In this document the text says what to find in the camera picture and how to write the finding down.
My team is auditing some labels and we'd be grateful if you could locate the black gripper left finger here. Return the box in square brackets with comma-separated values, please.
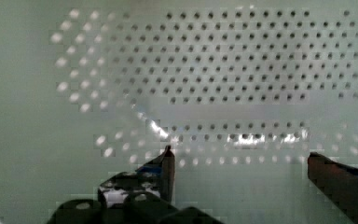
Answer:
[47, 146, 223, 224]

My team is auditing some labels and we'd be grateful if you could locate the green plastic strainer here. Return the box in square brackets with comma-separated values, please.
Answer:
[0, 0, 358, 224]

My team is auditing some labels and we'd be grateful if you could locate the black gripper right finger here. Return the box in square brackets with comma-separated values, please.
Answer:
[307, 152, 358, 224]

